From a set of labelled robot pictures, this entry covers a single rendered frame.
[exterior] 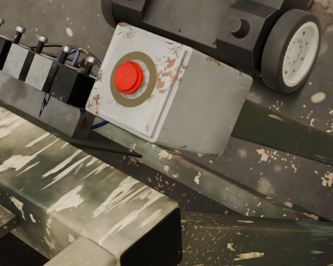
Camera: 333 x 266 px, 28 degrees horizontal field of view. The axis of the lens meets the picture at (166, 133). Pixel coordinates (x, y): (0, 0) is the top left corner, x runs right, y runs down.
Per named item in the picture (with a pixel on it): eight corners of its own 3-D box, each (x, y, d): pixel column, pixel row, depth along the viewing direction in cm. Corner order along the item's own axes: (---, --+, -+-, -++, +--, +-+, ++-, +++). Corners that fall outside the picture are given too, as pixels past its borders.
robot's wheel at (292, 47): (314, 16, 167) (279, 0, 150) (331, 21, 164) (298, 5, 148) (286, 91, 170) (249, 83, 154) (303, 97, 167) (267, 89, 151)
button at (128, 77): (154, 69, 78) (144, 66, 76) (141, 101, 78) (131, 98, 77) (129, 59, 80) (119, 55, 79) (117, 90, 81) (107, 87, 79)
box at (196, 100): (257, 79, 90) (191, 46, 75) (224, 160, 91) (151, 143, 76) (189, 53, 97) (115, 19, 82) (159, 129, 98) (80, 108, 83)
